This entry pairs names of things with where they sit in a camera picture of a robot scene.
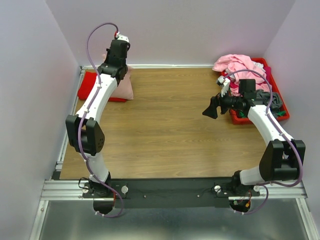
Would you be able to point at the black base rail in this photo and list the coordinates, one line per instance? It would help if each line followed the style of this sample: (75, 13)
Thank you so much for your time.
(168, 193)

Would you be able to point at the white printed t-shirt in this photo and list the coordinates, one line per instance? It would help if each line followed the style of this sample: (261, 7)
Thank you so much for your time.
(251, 65)

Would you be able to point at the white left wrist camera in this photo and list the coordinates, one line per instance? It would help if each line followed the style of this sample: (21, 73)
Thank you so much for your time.
(121, 37)

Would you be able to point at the red t-shirt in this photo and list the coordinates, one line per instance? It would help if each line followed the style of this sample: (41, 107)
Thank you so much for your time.
(86, 85)

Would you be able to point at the magenta t-shirt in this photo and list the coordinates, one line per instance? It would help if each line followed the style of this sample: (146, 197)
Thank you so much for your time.
(267, 71)

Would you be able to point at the dusty pink graphic t-shirt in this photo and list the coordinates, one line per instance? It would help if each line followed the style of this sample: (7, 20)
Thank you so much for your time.
(124, 89)

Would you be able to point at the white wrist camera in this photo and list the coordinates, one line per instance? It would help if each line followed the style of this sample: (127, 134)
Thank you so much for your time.
(121, 37)
(224, 83)

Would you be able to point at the light pink t-shirt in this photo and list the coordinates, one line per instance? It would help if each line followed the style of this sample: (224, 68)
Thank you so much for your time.
(223, 61)

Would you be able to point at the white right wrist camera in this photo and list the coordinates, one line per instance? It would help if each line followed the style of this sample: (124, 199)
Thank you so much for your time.
(224, 83)

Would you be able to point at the green t-shirt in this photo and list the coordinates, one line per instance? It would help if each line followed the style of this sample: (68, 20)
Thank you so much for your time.
(240, 114)

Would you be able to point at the red plastic bin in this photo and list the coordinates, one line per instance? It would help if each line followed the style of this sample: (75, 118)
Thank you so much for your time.
(245, 121)

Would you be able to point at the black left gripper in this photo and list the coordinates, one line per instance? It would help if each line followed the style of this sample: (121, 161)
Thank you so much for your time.
(108, 54)

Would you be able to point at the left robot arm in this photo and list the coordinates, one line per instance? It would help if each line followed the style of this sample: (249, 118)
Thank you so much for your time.
(83, 128)

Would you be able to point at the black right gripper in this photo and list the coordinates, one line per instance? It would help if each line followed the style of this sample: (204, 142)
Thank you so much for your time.
(215, 101)

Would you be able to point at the grey t-shirt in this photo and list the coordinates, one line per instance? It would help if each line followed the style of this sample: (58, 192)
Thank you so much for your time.
(276, 103)

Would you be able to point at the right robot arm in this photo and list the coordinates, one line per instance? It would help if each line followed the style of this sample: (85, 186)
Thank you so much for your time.
(282, 160)

